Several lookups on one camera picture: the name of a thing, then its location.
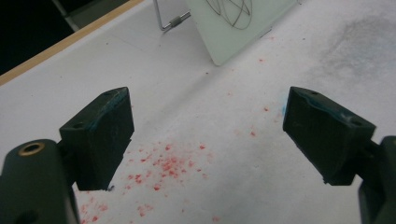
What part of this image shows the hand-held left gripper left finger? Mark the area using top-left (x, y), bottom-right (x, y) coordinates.
top-left (59, 87), bottom-right (135, 191)

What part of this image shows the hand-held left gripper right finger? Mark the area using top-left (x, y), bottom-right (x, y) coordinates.
top-left (282, 86), bottom-right (377, 187)

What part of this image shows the white glass whiteboard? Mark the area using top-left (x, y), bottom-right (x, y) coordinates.
top-left (185, 0), bottom-right (300, 67)

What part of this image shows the metal rod tool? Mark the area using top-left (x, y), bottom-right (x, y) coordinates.
top-left (152, 0), bottom-right (191, 33)

